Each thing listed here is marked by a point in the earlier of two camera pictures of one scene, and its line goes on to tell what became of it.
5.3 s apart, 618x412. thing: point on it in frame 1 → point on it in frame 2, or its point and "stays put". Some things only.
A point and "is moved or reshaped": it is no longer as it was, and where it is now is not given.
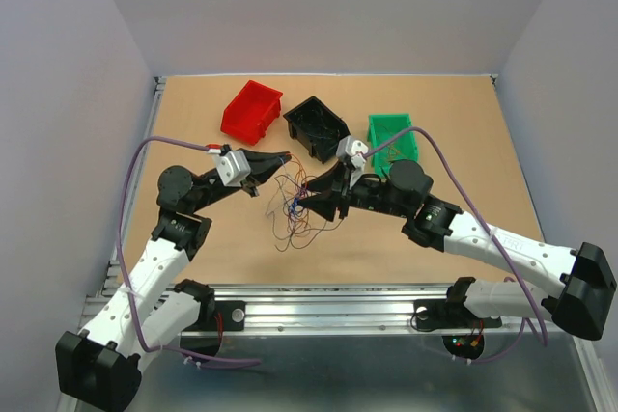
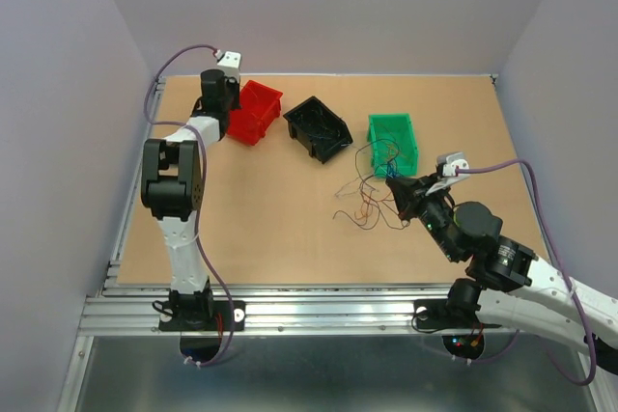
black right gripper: (331, 180) → (409, 193)
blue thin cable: (295, 201) → (392, 166)
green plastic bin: (382, 127) stays put
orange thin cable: (304, 173) is moved or reshaped
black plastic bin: (317, 128) stays put
